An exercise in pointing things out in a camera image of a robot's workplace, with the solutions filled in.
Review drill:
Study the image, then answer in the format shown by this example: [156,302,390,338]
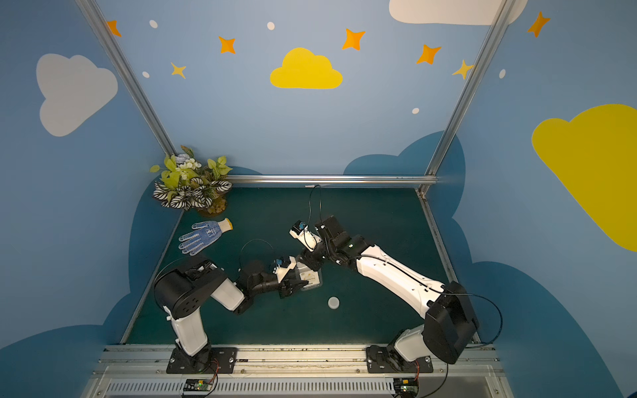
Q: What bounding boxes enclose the square clear plastic bottle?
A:
[295,255,323,291]

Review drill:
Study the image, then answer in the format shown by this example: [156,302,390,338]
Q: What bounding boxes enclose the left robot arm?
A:
[154,255,310,358]

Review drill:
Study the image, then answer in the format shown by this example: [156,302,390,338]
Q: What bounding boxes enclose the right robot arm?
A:
[290,217,479,365]

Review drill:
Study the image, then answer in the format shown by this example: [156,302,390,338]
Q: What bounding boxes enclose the white bottle cap right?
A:
[328,296,340,310]

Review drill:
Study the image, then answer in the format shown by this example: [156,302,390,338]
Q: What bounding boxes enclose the blue dotted work glove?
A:
[178,218,233,256]

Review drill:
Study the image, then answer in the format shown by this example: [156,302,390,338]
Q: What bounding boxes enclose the left controller board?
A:
[182,379,216,395]

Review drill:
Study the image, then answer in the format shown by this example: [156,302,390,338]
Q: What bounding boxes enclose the controller board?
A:
[182,379,216,395]
[392,378,420,398]

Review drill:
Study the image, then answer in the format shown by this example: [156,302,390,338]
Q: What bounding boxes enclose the artificial potted plant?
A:
[149,146,233,217]

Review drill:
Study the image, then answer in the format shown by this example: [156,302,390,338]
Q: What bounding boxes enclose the right controller board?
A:
[392,378,420,398]

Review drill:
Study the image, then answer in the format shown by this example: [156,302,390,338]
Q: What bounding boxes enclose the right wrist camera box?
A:
[290,221,322,251]

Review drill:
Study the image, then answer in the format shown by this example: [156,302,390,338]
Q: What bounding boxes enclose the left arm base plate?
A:
[166,346,237,374]

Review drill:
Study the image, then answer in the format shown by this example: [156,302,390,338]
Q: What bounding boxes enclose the aluminium back frame bar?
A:
[228,174,437,187]

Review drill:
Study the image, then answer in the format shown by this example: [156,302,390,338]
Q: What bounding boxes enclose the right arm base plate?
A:
[365,345,434,373]

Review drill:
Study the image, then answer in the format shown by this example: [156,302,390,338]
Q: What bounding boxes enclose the right aluminium frame post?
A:
[425,0,518,180]

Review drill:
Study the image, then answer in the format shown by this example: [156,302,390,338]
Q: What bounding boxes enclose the aluminium frame post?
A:
[75,0,177,155]
[425,0,518,180]

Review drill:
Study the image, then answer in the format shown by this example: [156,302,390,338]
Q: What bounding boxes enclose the aluminium front rail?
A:
[82,344,514,397]

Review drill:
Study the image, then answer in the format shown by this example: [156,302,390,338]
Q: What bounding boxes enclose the left aluminium frame post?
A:
[75,0,177,155]

